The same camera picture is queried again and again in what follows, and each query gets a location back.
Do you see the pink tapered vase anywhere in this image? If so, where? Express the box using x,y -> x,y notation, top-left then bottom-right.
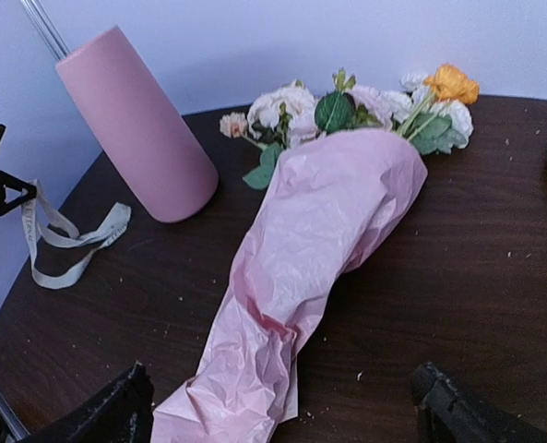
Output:
56,27 -> 219,223

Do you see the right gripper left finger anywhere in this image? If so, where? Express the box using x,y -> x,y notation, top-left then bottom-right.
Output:
28,363 -> 154,443

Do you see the left aluminium corner post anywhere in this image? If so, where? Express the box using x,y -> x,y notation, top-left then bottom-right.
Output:
20,0 -> 70,61

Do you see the artificial flower bouquet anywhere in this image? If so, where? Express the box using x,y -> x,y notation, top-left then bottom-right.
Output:
219,64 -> 481,190

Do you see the cream ribbon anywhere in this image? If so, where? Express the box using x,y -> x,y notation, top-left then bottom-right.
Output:
20,180 -> 132,290

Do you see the pink wrapping paper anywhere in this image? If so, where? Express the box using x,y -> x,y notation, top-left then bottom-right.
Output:
151,129 -> 427,442

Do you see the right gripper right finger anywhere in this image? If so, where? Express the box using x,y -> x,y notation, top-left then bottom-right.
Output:
410,362 -> 547,443

